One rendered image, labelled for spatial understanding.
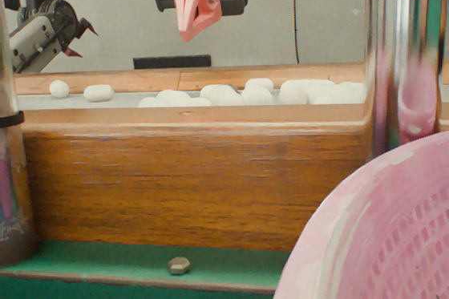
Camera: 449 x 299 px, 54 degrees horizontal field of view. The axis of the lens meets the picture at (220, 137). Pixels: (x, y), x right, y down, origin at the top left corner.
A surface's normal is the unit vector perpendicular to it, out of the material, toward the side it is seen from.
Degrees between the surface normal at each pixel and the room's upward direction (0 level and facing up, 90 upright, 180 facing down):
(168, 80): 45
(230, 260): 0
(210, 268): 0
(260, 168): 90
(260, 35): 90
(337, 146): 90
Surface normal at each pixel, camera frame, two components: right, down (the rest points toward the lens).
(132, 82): -0.17, -0.55
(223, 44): -0.11, 0.21
